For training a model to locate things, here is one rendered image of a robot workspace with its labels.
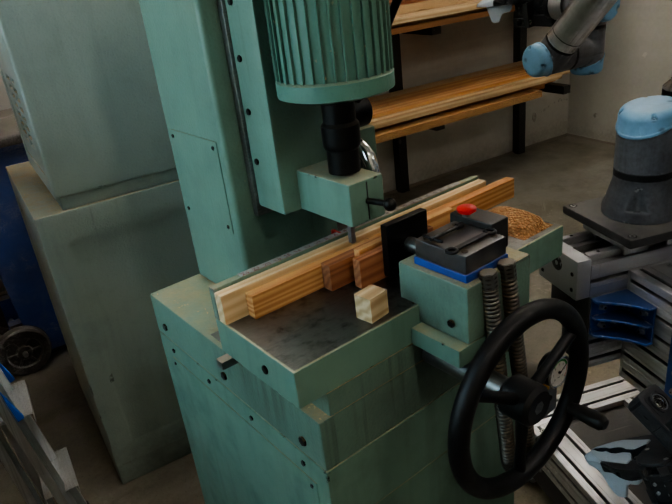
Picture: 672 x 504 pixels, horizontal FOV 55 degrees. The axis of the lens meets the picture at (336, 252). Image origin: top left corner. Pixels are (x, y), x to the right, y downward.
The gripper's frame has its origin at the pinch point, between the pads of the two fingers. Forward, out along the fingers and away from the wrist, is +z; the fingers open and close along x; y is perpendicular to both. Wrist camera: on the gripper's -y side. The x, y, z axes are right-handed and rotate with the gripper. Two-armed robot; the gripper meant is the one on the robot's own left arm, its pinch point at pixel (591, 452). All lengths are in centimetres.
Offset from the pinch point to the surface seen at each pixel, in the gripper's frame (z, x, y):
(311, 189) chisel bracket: 23, -10, -51
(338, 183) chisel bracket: 15, -10, -50
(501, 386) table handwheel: 2.1, -8.4, -14.4
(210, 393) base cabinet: 55, -29, -26
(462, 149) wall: 234, 245, -68
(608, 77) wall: 180, 340, -72
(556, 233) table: 11.9, 26.4, -27.3
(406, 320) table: 12.3, -11.1, -26.9
